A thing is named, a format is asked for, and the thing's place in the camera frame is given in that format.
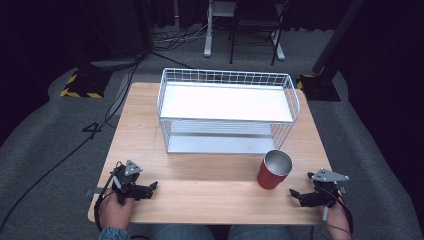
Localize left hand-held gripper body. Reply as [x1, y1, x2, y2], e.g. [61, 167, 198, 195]
[111, 159, 150, 205]

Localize person's blue jeans legs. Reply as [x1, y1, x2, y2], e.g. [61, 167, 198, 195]
[149, 224, 295, 240]

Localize black folding chair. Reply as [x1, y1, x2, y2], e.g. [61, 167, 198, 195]
[228, 0, 292, 67]

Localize white metal desk frame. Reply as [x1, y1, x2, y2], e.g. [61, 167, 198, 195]
[203, 0, 287, 62]

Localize person's left hand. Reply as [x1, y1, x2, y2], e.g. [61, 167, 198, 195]
[99, 192, 135, 231]

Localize bundle of floor cables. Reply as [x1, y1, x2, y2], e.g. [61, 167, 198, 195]
[151, 23, 214, 53]

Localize long black floor cable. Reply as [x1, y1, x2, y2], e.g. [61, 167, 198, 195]
[0, 58, 143, 233]

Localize black yellow striped stand base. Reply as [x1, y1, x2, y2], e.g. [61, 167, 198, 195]
[59, 67, 114, 100]
[295, 73, 342, 102]

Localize person's denim sleeve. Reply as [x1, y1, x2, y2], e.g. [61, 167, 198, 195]
[97, 226, 132, 240]

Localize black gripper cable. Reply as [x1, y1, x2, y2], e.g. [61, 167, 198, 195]
[93, 162, 123, 234]
[328, 186, 355, 235]

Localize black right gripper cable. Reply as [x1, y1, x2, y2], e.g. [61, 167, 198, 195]
[328, 186, 355, 235]

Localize red metal cup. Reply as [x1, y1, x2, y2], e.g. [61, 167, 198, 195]
[256, 149, 294, 191]

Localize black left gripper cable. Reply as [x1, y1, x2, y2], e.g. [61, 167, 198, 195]
[93, 162, 123, 234]

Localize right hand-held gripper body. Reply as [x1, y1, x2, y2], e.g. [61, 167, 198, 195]
[306, 168, 350, 208]

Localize person's right hand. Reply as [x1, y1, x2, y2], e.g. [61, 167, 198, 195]
[319, 202, 353, 240]

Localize white wire shelf rack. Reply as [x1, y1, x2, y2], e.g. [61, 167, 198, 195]
[156, 67, 301, 155]

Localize black slanted stand pole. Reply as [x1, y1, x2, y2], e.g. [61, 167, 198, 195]
[311, 0, 367, 75]

